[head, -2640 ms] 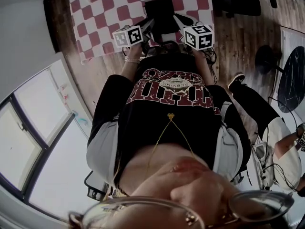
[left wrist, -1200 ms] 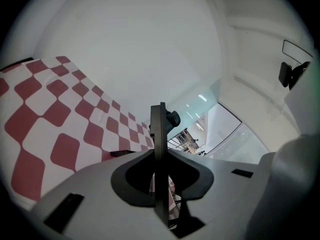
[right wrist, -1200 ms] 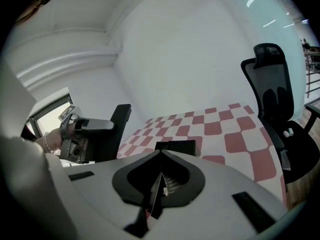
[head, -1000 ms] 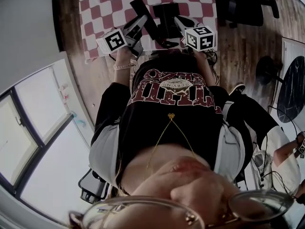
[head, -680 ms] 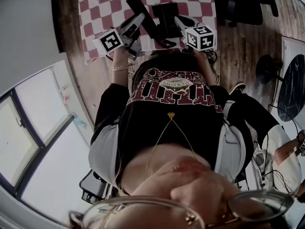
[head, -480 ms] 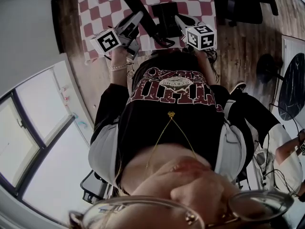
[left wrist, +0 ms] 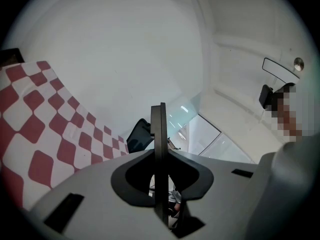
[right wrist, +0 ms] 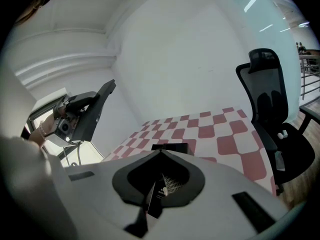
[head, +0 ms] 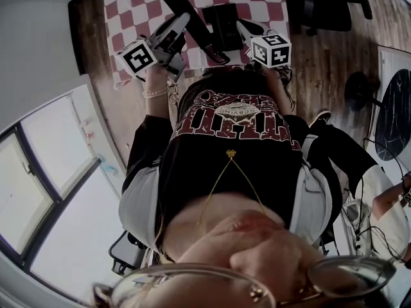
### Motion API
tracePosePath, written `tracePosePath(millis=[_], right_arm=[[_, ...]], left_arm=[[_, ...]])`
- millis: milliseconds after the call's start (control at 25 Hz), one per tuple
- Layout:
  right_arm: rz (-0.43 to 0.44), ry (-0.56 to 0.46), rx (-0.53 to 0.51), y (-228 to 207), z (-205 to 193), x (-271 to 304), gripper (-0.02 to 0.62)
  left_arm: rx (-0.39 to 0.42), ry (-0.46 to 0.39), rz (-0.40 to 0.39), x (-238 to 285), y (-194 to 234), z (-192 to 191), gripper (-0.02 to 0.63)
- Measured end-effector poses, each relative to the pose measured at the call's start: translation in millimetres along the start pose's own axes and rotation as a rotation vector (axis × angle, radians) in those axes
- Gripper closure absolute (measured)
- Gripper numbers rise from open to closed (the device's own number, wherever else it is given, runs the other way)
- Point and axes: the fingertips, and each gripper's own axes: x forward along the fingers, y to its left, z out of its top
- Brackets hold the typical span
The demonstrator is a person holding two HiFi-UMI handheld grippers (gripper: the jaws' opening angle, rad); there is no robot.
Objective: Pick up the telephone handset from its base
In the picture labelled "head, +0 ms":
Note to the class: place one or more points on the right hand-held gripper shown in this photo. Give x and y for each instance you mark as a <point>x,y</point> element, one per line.
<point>271,50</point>

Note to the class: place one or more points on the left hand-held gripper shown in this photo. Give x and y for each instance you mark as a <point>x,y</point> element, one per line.
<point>136,58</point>

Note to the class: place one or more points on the black telephone base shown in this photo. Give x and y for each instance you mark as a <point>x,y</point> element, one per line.
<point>226,27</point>

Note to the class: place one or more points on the person's right forearm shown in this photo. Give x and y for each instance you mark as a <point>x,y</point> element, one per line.
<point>273,82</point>

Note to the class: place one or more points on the person's left forearm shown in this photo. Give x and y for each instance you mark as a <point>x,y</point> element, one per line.
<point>157,106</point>

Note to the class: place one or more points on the another person's forearm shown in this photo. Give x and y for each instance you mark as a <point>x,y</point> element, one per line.
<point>388,197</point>

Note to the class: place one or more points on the black round table base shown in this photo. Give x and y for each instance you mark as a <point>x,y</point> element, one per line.
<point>359,88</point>

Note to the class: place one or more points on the dark wooden board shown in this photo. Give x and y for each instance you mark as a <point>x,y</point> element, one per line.
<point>86,27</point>

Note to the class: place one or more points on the black office chair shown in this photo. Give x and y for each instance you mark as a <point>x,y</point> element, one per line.
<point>321,8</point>

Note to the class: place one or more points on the person's black shoe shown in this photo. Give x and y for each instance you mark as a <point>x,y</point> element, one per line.
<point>321,116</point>

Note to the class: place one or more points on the black and white jacket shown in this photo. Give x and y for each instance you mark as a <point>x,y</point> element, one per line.
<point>144,152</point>

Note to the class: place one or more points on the white slatted panel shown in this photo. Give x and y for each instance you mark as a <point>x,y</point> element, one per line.
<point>395,59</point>

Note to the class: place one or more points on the black printed t-shirt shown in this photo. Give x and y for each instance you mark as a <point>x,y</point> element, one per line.
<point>231,172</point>

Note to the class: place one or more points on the black marble round table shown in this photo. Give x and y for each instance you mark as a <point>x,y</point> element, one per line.
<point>395,114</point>

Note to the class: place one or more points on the grey seat chair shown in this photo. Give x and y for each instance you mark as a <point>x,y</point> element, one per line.
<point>123,252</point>

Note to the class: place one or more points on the person's face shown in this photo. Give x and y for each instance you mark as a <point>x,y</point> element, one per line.
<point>257,252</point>

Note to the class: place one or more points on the black frame window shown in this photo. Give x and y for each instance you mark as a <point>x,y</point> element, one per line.
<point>38,184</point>

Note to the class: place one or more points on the clear frame eyeglasses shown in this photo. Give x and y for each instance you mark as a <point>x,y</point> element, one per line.
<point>353,274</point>

